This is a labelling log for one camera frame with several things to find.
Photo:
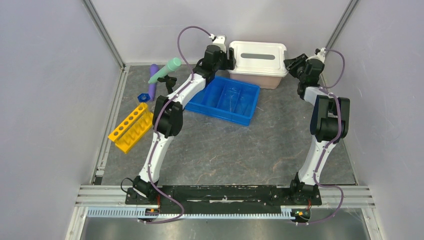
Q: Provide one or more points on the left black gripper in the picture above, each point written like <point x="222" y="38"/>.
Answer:
<point x="230" y="64"/>

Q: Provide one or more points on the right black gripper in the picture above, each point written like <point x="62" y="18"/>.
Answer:
<point x="291" y="64"/>

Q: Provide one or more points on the white plastic lid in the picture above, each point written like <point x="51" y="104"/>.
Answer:
<point x="259" y="58"/>

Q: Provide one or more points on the pink plastic bin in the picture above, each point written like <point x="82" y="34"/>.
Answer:
<point x="264" y="82"/>

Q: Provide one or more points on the blue funnel with stem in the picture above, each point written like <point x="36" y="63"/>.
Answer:
<point x="144" y="97"/>

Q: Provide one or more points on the yellow test tube rack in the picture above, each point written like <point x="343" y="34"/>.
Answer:
<point x="132" y="128"/>

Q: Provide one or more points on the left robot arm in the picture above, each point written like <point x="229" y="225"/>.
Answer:
<point x="168" y="116"/>

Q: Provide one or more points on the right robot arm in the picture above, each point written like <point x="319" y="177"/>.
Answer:
<point x="328" y="125"/>

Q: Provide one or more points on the blue divided plastic tray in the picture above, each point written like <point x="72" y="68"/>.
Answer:
<point x="226" y="99"/>

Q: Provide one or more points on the green foam cylinder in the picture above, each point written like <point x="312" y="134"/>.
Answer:
<point x="170" y="67"/>

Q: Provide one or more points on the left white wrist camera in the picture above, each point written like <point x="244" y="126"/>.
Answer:
<point x="220" y="41"/>

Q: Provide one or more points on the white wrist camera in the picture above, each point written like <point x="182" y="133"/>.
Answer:
<point x="220" y="41"/>
<point x="320" y="54"/>

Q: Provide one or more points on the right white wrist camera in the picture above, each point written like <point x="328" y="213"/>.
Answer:
<point x="320" y="54"/>

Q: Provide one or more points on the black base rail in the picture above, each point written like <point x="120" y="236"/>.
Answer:
<point x="225" y="199"/>

